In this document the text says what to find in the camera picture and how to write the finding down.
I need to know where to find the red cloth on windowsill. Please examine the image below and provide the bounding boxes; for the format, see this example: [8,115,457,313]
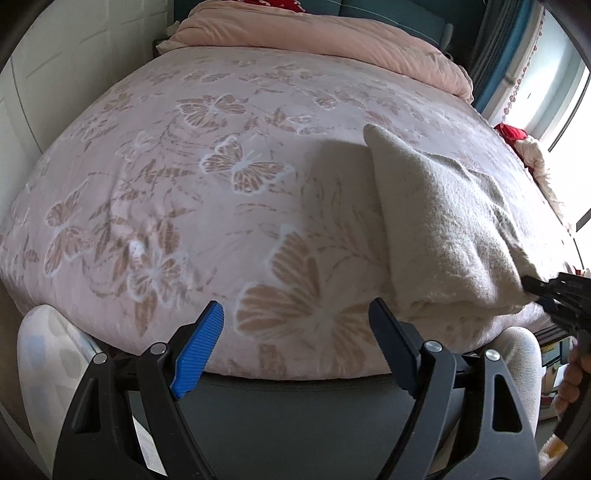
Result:
[494,123,528,146]

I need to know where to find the pink duvet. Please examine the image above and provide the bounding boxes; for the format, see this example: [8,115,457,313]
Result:
[169,1,473,103]

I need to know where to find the person's right hand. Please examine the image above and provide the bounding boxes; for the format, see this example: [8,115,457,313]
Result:
[554,346,591,416]

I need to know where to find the person's patterned trouser leg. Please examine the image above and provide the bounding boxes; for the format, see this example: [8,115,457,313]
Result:
[16,303,167,478]

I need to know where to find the beige sweater with black hearts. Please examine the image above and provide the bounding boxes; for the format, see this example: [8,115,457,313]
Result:
[363,124,538,317]

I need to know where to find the red pillow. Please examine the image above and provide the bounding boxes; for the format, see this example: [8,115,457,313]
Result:
[259,0,305,13]

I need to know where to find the teal upholstered headboard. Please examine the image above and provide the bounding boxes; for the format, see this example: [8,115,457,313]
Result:
[301,0,454,52]

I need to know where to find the white wardrobe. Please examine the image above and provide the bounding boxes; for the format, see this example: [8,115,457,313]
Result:
[1,1,173,202]

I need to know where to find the blue grey curtain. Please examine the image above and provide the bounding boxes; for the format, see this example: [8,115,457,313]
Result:
[468,1,546,119]

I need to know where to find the pink butterfly bed cover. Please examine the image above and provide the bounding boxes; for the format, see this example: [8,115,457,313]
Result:
[1,46,577,380]

